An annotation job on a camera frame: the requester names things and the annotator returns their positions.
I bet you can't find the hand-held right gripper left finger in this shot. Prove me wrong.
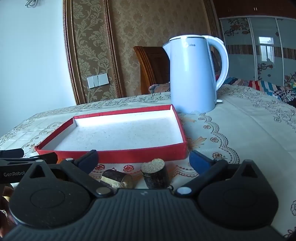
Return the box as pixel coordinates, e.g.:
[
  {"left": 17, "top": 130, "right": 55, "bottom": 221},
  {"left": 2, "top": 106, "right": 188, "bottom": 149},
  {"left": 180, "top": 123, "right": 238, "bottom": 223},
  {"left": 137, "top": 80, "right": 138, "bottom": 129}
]
[{"left": 22, "top": 150, "right": 111, "bottom": 198}]

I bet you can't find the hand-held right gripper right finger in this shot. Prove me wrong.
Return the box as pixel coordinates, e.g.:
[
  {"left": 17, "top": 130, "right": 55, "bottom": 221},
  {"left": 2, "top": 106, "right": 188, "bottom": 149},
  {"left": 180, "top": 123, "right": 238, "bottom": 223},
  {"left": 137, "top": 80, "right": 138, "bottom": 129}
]
[{"left": 174, "top": 150, "right": 266, "bottom": 195}]

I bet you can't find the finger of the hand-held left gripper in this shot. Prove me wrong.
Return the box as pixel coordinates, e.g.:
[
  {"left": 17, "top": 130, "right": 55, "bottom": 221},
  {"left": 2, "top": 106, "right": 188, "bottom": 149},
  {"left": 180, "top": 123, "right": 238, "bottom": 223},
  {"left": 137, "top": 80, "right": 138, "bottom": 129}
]
[
  {"left": 0, "top": 153, "right": 58, "bottom": 166},
  {"left": 0, "top": 149, "right": 25, "bottom": 159}
]

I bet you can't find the notched sugarcane piece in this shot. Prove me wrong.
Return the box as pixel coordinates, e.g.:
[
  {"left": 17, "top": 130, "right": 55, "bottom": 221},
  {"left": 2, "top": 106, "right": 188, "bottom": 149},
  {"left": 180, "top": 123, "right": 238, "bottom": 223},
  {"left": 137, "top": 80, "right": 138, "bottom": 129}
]
[{"left": 100, "top": 169, "right": 134, "bottom": 189}]

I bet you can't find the red shallow cardboard box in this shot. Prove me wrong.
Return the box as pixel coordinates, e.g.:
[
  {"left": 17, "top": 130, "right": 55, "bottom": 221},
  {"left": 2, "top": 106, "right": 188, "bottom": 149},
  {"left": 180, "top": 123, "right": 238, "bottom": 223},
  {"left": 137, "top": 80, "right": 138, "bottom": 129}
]
[{"left": 35, "top": 104, "right": 188, "bottom": 164}]

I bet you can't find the short sugarcane piece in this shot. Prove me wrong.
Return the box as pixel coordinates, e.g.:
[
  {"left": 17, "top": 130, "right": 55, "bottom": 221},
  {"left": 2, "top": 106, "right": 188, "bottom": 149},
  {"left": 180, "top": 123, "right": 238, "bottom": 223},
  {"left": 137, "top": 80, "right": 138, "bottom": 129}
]
[{"left": 140, "top": 158, "right": 170, "bottom": 189}]

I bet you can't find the crumpled pink grey blanket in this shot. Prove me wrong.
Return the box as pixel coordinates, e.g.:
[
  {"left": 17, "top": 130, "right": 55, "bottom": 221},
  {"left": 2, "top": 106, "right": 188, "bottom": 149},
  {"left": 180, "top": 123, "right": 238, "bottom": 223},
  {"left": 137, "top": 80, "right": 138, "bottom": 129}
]
[{"left": 149, "top": 82, "right": 171, "bottom": 94}]

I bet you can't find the white electric kettle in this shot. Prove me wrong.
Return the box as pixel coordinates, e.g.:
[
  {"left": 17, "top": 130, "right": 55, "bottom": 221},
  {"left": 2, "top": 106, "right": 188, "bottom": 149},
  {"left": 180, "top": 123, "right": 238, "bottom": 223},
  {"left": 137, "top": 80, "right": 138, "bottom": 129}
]
[{"left": 162, "top": 35, "right": 229, "bottom": 114}]

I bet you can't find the colourful zigzag blanket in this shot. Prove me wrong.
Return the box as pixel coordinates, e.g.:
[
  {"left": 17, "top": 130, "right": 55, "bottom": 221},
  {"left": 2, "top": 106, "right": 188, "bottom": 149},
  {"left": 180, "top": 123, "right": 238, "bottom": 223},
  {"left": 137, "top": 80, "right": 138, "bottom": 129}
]
[{"left": 222, "top": 76, "right": 296, "bottom": 103}]

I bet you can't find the wooden bed headboard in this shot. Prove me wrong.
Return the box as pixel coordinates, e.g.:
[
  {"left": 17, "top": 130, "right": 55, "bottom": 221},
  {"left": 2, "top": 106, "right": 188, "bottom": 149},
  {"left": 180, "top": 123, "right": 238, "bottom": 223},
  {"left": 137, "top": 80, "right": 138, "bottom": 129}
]
[{"left": 133, "top": 46, "right": 171, "bottom": 95}]

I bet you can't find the floral sliding door wardrobe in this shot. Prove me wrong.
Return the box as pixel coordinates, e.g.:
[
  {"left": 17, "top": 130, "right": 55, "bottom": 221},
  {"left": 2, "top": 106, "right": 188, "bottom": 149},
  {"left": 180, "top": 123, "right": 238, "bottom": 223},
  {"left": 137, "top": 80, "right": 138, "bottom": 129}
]
[{"left": 218, "top": 16, "right": 296, "bottom": 86}]

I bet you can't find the white wall switch panel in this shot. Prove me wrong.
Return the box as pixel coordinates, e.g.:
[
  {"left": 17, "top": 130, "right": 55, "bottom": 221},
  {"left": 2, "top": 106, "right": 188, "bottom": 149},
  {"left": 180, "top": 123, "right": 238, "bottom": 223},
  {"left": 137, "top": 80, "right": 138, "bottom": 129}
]
[{"left": 87, "top": 74, "right": 109, "bottom": 88}]

